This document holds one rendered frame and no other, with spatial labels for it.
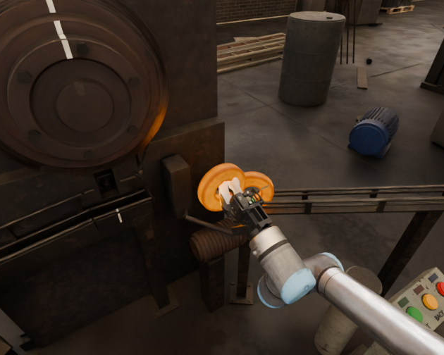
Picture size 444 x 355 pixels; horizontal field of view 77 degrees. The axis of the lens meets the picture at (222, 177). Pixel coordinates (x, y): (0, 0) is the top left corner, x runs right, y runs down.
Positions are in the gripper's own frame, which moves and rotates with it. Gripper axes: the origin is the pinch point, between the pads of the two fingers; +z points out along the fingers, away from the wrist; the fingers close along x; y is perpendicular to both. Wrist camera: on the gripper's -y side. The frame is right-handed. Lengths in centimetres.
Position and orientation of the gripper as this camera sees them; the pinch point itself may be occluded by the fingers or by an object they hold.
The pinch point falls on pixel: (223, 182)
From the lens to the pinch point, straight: 84.3
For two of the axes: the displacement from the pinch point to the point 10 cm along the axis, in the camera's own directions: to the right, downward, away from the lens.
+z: -5.0, -7.3, 4.7
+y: 1.5, -6.1, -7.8
